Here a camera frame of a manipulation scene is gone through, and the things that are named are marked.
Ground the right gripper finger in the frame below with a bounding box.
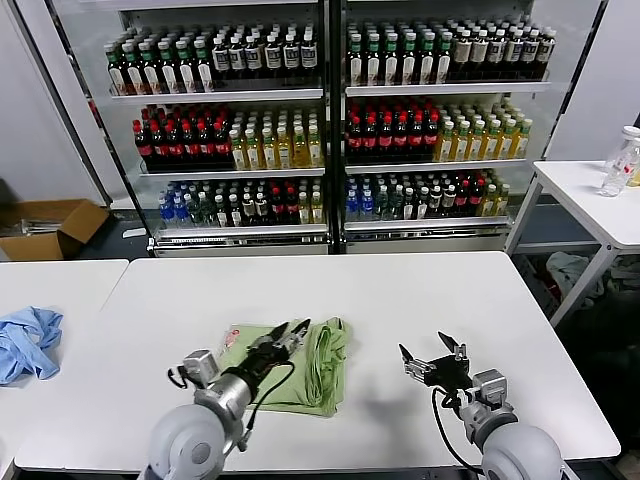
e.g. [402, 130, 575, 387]
[398, 342, 433, 382]
[437, 330, 469, 363]

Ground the clear bottle white cap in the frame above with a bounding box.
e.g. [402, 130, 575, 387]
[605, 127, 640, 176]

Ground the dark mixed clothes pile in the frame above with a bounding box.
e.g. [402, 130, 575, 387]
[603, 257, 640, 309]

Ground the white cap beige label bottle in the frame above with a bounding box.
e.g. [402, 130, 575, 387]
[471, 30, 490, 81]
[453, 30, 473, 82]

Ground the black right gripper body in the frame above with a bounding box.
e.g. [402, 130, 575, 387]
[427, 354, 475, 394]

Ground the light green polo shirt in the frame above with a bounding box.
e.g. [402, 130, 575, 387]
[218, 315, 352, 417]

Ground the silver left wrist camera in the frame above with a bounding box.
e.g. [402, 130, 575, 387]
[182, 349, 221, 389]

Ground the black framed glass cooler door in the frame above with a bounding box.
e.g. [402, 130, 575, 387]
[9, 0, 154, 249]
[509, 0, 612, 241]

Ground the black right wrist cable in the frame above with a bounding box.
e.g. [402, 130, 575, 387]
[430, 387, 484, 475]

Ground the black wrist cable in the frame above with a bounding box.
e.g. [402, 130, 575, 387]
[239, 362, 297, 454]
[430, 387, 484, 475]

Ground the green cap tea bottle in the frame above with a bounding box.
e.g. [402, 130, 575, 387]
[141, 42, 161, 95]
[348, 33, 366, 87]
[159, 41, 180, 95]
[195, 39, 215, 93]
[108, 43, 127, 96]
[124, 42, 144, 96]
[419, 33, 437, 85]
[366, 33, 384, 87]
[178, 40, 198, 94]
[401, 33, 419, 86]
[383, 33, 401, 87]
[436, 33, 454, 84]

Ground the white beverage cooler cabinet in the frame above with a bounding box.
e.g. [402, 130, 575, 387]
[339, 0, 556, 254]
[107, 0, 334, 257]

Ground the grey white cloth pile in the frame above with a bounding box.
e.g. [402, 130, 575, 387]
[545, 252, 606, 304]

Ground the crumpled light blue shirt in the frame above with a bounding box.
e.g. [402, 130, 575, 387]
[0, 304, 65, 385]

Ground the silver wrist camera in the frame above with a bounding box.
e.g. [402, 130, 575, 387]
[472, 369, 509, 407]
[182, 349, 221, 389]

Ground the open brown cardboard box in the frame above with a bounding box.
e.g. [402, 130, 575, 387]
[0, 198, 111, 262]

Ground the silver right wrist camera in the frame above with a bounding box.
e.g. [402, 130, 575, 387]
[472, 369, 509, 407]

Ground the metal rods bundle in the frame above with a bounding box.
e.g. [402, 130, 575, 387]
[19, 218, 69, 235]

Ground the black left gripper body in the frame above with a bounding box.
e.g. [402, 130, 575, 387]
[243, 338, 294, 377]

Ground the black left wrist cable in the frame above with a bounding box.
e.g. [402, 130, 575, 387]
[239, 362, 297, 454]

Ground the white side table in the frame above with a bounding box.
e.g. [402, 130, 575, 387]
[504, 159, 640, 331]

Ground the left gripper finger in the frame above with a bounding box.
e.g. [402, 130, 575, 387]
[282, 318, 312, 351]
[258, 322, 291, 347]

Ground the small clear plastic bottle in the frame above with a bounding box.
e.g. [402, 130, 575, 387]
[599, 163, 630, 198]

